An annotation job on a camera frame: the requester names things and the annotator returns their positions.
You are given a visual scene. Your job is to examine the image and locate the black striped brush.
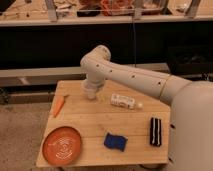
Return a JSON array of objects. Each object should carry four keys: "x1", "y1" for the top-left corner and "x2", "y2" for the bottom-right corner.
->
[{"x1": 150, "y1": 117, "x2": 162, "y2": 147}]

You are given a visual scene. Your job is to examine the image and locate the orange ceramic bowl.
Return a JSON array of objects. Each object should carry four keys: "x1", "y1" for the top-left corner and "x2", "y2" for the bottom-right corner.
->
[{"x1": 42, "y1": 126, "x2": 82, "y2": 166}]

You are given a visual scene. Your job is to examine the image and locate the blue vertical cable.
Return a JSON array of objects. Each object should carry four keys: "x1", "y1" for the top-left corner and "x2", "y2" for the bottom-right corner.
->
[{"x1": 132, "y1": 17, "x2": 138, "y2": 68}]

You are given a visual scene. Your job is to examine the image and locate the white plastic bottle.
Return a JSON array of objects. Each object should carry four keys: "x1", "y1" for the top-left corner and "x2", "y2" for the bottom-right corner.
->
[{"x1": 110, "y1": 93, "x2": 143, "y2": 109}]

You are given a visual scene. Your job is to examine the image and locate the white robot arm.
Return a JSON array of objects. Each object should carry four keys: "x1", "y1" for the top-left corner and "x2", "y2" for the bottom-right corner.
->
[{"x1": 80, "y1": 45, "x2": 213, "y2": 171}]

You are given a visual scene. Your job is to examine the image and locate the orange pepper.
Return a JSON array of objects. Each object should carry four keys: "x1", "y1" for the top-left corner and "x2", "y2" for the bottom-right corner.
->
[{"x1": 52, "y1": 95, "x2": 67, "y2": 118}]

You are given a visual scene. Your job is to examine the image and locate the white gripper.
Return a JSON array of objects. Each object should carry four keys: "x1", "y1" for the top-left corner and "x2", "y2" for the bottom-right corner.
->
[{"x1": 82, "y1": 79, "x2": 104, "y2": 100}]

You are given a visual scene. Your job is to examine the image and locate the wooden table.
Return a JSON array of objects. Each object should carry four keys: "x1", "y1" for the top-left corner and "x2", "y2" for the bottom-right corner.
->
[{"x1": 45, "y1": 80, "x2": 170, "y2": 167}]

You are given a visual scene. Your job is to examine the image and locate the blue sponge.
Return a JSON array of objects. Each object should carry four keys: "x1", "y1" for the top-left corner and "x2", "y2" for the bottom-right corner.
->
[{"x1": 104, "y1": 133, "x2": 127, "y2": 151}]

